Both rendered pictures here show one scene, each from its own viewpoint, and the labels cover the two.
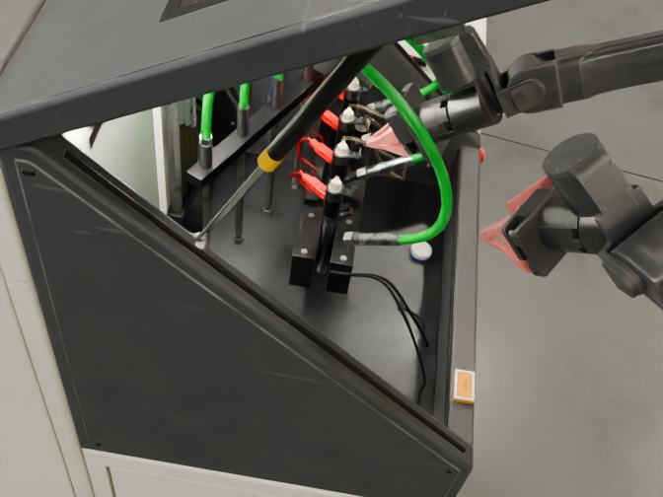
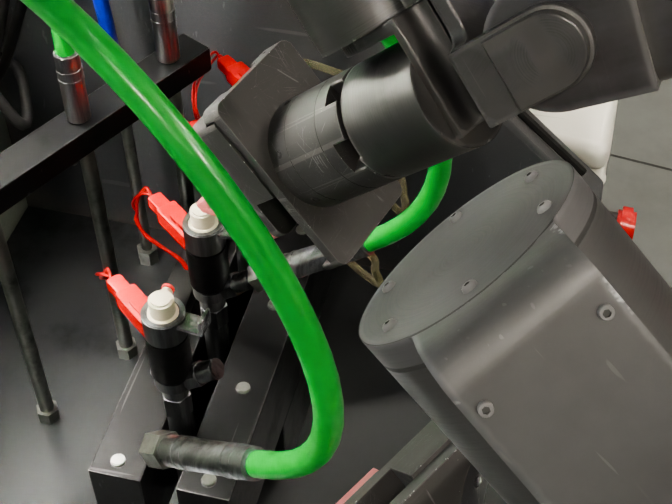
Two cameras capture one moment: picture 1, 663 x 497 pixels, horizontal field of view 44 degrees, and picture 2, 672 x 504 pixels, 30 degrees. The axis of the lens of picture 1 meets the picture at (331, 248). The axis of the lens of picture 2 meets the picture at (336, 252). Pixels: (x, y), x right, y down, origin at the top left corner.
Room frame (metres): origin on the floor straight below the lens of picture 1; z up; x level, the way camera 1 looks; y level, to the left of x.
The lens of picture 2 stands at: (0.41, -0.22, 1.69)
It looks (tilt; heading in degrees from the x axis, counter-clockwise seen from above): 47 degrees down; 15
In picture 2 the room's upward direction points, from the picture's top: 1 degrees counter-clockwise
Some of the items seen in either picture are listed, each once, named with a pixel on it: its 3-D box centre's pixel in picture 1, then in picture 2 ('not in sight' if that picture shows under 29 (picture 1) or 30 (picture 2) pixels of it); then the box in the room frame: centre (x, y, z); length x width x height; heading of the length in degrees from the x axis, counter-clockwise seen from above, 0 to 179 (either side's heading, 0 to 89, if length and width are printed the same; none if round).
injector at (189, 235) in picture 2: (340, 196); (229, 326); (0.94, 0.00, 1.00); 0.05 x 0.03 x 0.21; 90
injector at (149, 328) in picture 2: (334, 232); (194, 414); (0.86, 0.00, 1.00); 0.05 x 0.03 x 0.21; 90
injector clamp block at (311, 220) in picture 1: (331, 212); (239, 358); (0.98, 0.01, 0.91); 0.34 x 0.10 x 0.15; 0
